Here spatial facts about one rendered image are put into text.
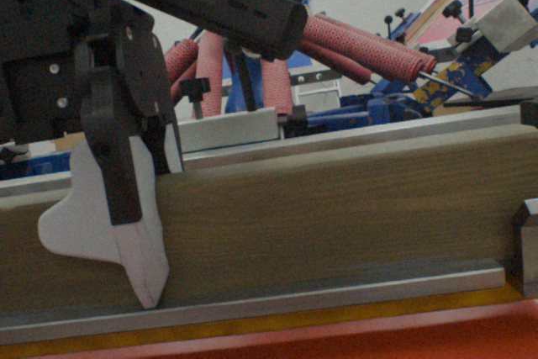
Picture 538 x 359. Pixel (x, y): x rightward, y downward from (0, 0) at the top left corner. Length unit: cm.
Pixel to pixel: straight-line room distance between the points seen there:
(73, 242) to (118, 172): 5
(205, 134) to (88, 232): 29
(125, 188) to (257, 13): 10
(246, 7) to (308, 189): 9
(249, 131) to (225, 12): 29
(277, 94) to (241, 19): 49
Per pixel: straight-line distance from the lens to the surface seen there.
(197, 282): 24
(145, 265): 22
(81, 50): 22
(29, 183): 52
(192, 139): 50
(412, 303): 26
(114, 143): 19
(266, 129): 49
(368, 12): 447
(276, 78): 73
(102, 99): 20
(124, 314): 25
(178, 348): 28
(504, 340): 26
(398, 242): 23
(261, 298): 23
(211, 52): 84
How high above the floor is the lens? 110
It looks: 9 degrees down
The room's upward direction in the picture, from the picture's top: 9 degrees counter-clockwise
